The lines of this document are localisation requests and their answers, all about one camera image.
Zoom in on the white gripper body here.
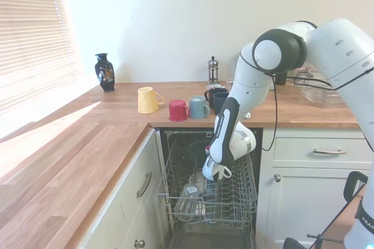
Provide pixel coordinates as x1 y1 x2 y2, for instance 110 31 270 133
204 151 219 165

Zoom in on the white ceramic mug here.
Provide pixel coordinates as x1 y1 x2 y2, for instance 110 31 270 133
202 160 233 181

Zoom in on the grey-blue mug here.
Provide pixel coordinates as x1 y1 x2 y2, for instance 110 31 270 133
189 95 210 119

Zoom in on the navy mug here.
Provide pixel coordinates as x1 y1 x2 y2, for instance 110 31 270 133
213 92 230 116

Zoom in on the red mug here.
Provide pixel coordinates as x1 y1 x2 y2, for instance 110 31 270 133
168 99 191 123

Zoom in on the black mug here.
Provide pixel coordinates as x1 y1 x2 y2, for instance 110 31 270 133
203 87 228 109

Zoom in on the built-in dishwasher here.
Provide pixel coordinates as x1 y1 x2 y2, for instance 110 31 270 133
159 127 264 249

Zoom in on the yellow mug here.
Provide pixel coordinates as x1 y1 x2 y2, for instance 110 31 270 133
137 87 165 115

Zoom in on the clear drinking glass with label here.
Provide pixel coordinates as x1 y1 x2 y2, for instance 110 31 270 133
174 183 206 222

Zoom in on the metal french press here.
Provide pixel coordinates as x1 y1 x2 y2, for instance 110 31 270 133
207 56 220 85

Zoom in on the cream corner cabinet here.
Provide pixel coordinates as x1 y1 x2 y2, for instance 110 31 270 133
77 127 173 249

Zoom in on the cream cabinet with drawer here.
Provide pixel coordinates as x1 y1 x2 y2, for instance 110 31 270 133
257 127 374 249

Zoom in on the black plastic object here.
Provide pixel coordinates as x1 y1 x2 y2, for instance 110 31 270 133
283 237 307 249

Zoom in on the clear plastic tray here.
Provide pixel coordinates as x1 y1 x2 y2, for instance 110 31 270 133
293 70 351 109

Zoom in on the black clamp stand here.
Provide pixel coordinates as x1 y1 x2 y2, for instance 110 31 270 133
306 171 369 249

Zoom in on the black painted vase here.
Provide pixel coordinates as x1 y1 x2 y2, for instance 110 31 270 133
94 53 116 92

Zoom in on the white window blind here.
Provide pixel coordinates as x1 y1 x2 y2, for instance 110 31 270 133
0 0 80 117

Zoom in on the grey wire dishwasher rack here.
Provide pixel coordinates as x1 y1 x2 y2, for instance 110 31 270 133
157 140 258 225

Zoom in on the bronze cabinet pull handle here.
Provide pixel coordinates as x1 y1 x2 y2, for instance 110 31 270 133
136 171 153 198

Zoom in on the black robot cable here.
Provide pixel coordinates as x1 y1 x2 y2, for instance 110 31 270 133
242 56 374 152

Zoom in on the copper drawer handle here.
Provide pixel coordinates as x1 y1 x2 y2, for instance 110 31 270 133
313 147 347 155

